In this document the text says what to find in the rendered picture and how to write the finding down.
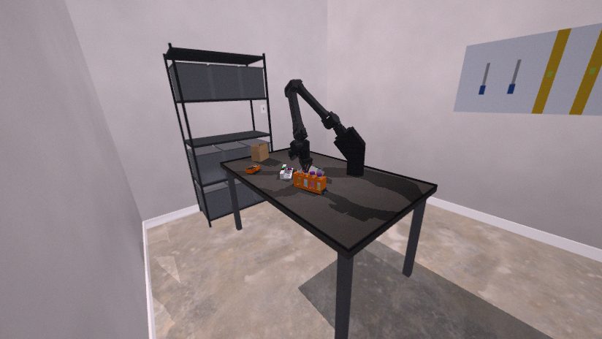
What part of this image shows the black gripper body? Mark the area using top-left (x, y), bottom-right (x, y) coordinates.
top-left (298, 149), bottom-right (313, 164)

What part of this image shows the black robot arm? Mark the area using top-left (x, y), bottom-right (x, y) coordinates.
top-left (284, 79), bottom-right (350, 161)

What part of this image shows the small brown cardboard box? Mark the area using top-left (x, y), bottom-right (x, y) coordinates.
top-left (251, 143), bottom-right (269, 162)

